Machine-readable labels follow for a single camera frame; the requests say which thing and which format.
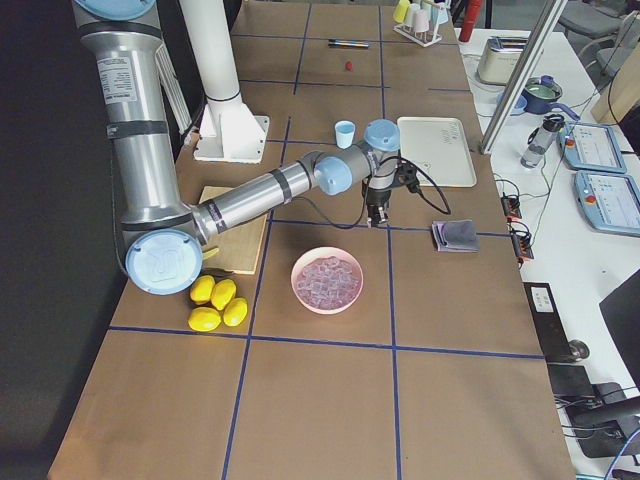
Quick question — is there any yellow lemon upper right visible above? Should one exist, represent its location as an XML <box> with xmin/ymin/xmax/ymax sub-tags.
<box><xmin>210</xmin><ymin>279</ymin><xmax>237</xmax><ymax>310</ymax></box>

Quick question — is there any pink bowl with ice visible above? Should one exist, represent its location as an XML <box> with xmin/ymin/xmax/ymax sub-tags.
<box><xmin>291</xmin><ymin>247</ymin><xmax>364</xmax><ymax>315</ymax></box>

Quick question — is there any clear water bottle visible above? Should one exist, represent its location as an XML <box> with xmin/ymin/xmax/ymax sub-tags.
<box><xmin>520</xmin><ymin>113</ymin><xmax>565</xmax><ymax>168</ymax></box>

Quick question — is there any red bottle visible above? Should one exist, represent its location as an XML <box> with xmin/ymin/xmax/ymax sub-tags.
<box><xmin>458</xmin><ymin>0</ymin><xmax>483</xmax><ymax>43</ymax></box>

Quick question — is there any grey purple folded cloth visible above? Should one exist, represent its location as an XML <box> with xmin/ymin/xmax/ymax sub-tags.
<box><xmin>432</xmin><ymin>219</ymin><xmax>480</xmax><ymax>252</ymax></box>

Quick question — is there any yellow lemon lower right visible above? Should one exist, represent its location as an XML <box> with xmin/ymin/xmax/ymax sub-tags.
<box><xmin>222</xmin><ymin>297</ymin><xmax>249</xmax><ymax>327</ymax></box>

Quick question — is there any yellow cup on rack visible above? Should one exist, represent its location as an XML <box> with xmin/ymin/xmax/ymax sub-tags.
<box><xmin>393</xmin><ymin>0</ymin><xmax>411</xmax><ymax>24</ymax></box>

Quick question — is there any light blue cup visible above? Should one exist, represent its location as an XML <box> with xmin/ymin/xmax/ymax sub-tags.
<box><xmin>334</xmin><ymin>120</ymin><xmax>356</xmax><ymax>149</ymax></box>

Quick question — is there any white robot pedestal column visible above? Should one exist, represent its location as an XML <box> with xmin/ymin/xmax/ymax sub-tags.
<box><xmin>180</xmin><ymin>1</ymin><xmax>270</xmax><ymax>164</ymax></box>

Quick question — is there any yellow lemon lower left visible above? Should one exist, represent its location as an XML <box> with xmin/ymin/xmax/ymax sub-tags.
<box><xmin>188</xmin><ymin>307</ymin><xmax>222</xmax><ymax>332</ymax></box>

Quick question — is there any yellow lemon far left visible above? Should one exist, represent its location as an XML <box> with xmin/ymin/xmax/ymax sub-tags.
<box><xmin>189</xmin><ymin>275</ymin><xmax>216</xmax><ymax>305</ymax></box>

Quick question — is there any steel muddler black handle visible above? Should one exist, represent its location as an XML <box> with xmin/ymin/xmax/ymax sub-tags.
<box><xmin>327</xmin><ymin>39</ymin><xmax>370</xmax><ymax>49</ymax></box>

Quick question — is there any lower teach pendant tablet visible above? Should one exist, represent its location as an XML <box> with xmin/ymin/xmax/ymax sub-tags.
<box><xmin>574</xmin><ymin>170</ymin><xmax>639</xmax><ymax>237</ymax></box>

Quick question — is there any white cup rack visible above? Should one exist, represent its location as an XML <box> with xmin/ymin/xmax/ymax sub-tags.
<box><xmin>392</xmin><ymin>0</ymin><xmax>449</xmax><ymax>47</ymax></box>

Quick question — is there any cream serving tray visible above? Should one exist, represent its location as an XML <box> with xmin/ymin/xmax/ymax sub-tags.
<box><xmin>397</xmin><ymin>116</ymin><xmax>477</xmax><ymax>188</ymax></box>

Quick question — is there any upper teach pendant tablet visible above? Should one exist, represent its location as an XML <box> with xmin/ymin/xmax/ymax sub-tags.
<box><xmin>558</xmin><ymin>122</ymin><xmax>627</xmax><ymax>174</ymax></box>

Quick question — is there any wooden cutting board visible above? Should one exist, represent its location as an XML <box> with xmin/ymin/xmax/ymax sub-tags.
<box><xmin>197</xmin><ymin>214</ymin><xmax>267</xmax><ymax>275</ymax></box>

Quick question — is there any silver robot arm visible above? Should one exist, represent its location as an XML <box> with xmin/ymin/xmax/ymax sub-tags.
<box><xmin>73</xmin><ymin>1</ymin><xmax>417</xmax><ymax>295</ymax></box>

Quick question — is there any blue pot with lid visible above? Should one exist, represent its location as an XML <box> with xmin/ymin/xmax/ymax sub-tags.
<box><xmin>522</xmin><ymin>75</ymin><xmax>580</xmax><ymax>121</ymax></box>

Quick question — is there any pink cup on rack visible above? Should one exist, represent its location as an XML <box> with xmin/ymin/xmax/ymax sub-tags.
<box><xmin>406</xmin><ymin>9</ymin><xmax>430</xmax><ymax>35</ymax></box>

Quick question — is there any teach pendant tablet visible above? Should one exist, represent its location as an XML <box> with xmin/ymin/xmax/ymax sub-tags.
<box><xmin>558</xmin><ymin>122</ymin><xmax>627</xmax><ymax>174</ymax></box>
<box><xmin>574</xmin><ymin>170</ymin><xmax>639</xmax><ymax>237</ymax></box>

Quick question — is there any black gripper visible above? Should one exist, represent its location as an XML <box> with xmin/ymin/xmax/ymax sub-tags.
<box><xmin>361</xmin><ymin>160</ymin><xmax>418</xmax><ymax>228</ymax></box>

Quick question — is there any yellow lemon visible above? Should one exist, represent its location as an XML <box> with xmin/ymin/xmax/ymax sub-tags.
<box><xmin>189</xmin><ymin>275</ymin><xmax>216</xmax><ymax>305</ymax></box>
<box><xmin>188</xmin><ymin>307</ymin><xmax>222</xmax><ymax>332</ymax></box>
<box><xmin>222</xmin><ymin>297</ymin><xmax>249</xmax><ymax>327</ymax></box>
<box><xmin>210</xmin><ymin>279</ymin><xmax>237</xmax><ymax>310</ymax></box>

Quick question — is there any yellow plastic knife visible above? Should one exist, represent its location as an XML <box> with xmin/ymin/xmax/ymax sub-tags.
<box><xmin>202</xmin><ymin>247</ymin><xmax>220</xmax><ymax>259</ymax></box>

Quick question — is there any aluminium frame post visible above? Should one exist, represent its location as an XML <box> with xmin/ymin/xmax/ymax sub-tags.
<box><xmin>479</xmin><ymin>0</ymin><xmax>568</xmax><ymax>154</ymax></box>

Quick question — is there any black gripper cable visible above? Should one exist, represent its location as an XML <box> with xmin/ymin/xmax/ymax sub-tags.
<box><xmin>299</xmin><ymin>155</ymin><xmax>451</xmax><ymax>230</ymax></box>

